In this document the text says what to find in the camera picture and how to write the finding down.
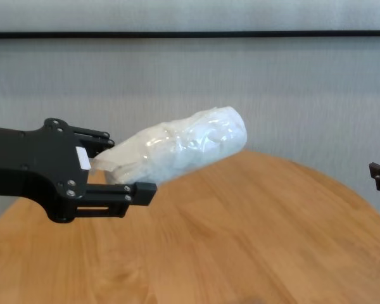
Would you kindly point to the white plastic-wrapped sandbag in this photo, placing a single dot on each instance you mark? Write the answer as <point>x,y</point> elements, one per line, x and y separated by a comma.
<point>183,149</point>

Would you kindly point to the black horizontal rail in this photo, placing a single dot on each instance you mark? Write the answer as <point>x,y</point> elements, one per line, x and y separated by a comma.
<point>190,34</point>

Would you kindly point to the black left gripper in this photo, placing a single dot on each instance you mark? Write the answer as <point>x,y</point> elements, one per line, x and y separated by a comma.
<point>35,164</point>

